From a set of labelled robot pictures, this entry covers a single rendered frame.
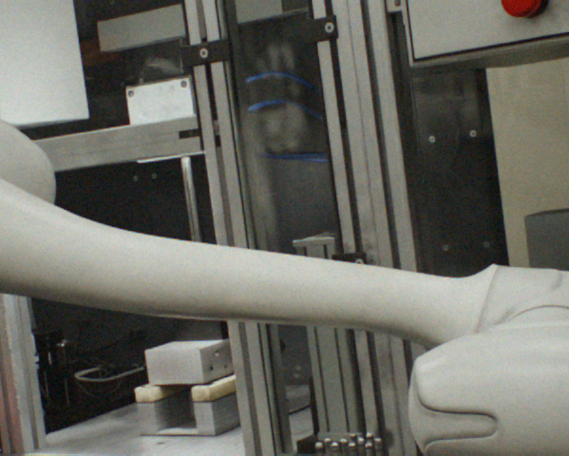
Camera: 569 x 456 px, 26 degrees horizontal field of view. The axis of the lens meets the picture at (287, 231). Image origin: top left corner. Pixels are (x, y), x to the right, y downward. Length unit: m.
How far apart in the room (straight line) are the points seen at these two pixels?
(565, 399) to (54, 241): 0.39
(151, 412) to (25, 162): 0.68
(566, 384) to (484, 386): 0.05
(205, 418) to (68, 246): 0.80
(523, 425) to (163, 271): 0.29
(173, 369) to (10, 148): 0.66
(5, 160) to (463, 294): 0.42
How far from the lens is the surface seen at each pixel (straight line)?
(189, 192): 1.79
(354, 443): 1.35
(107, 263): 0.94
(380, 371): 1.43
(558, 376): 0.85
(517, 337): 0.87
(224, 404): 1.72
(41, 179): 1.19
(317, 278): 0.99
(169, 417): 1.79
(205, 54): 1.50
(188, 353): 1.72
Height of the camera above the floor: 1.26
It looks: 3 degrees down
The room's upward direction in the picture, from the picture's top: 7 degrees counter-clockwise
